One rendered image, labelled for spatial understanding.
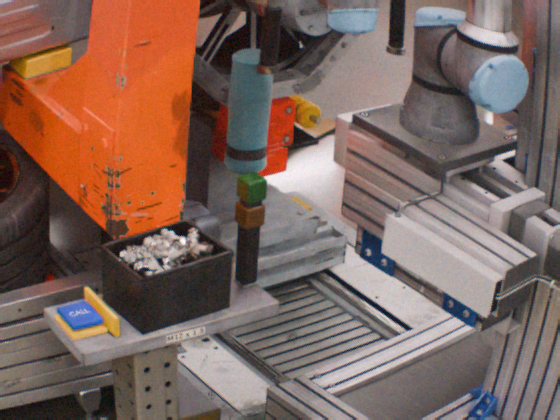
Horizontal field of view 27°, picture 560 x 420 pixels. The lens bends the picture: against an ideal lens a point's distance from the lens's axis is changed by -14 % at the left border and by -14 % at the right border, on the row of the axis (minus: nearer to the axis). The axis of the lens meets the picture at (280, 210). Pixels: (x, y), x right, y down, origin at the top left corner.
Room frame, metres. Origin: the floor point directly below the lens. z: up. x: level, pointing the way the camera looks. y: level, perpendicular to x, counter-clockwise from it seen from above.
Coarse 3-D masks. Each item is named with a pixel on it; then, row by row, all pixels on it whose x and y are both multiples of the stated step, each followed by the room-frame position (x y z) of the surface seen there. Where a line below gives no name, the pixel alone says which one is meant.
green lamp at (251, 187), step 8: (240, 176) 2.05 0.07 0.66; (248, 176) 2.05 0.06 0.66; (256, 176) 2.05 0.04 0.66; (240, 184) 2.04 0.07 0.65; (248, 184) 2.03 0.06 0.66; (256, 184) 2.03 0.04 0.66; (264, 184) 2.04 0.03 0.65; (240, 192) 2.04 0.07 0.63; (248, 192) 2.02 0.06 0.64; (256, 192) 2.03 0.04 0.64; (264, 192) 2.04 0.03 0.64; (248, 200) 2.02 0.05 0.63; (256, 200) 2.03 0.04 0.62
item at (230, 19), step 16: (224, 0) 2.65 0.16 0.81; (240, 0) 2.73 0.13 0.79; (224, 16) 2.66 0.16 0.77; (256, 16) 2.96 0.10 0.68; (224, 32) 2.66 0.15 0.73; (240, 32) 2.92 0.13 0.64; (256, 32) 2.90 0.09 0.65; (288, 32) 2.77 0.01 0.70; (208, 48) 2.63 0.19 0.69; (224, 48) 2.85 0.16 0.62; (240, 48) 2.84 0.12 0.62; (256, 48) 2.82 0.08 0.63; (288, 48) 2.79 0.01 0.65; (304, 48) 2.78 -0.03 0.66; (224, 64) 2.74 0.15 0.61
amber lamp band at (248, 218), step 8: (240, 208) 2.04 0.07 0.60; (248, 208) 2.03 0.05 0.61; (256, 208) 2.04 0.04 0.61; (264, 208) 2.04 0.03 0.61; (240, 216) 2.04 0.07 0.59; (248, 216) 2.02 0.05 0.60; (256, 216) 2.03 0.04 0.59; (264, 216) 2.05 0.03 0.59; (240, 224) 2.04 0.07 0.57; (248, 224) 2.02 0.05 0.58; (256, 224) 2.03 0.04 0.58
